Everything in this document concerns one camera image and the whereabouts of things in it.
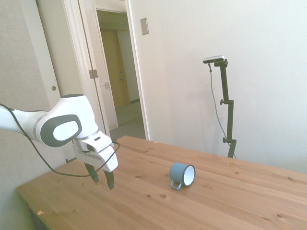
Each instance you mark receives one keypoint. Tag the small black bracket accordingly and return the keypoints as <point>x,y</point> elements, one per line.
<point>70,160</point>

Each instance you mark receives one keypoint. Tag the grey wall switch plate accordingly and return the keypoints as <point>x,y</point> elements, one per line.
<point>144,26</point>

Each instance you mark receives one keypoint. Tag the brass door knob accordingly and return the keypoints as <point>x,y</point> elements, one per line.
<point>54,88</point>

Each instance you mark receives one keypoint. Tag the metal door hinge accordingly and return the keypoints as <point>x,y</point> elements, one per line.
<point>93,73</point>

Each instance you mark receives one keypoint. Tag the grey camera on stand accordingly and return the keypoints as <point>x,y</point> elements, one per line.
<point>213,59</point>

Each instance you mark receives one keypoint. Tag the white door frame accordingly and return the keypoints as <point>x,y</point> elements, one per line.
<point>138,72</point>

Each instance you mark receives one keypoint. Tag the metal door latch plate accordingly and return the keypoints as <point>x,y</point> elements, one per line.
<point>106,84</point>

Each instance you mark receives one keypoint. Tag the blue enamel mug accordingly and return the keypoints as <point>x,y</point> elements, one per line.
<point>176,171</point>

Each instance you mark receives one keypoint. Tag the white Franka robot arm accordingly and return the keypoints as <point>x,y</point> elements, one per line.
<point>69,107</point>

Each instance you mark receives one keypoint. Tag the white open door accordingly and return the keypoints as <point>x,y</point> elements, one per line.
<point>67,48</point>

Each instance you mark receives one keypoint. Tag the black jointed camera stand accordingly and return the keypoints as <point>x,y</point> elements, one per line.
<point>230,119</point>

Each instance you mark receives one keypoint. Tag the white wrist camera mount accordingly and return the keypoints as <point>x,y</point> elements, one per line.
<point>102,142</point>

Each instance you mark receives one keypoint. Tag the wooden hallway door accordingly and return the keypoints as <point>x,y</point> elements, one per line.
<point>112,67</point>

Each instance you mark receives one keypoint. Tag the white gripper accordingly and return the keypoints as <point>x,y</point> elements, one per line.
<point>105,160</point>

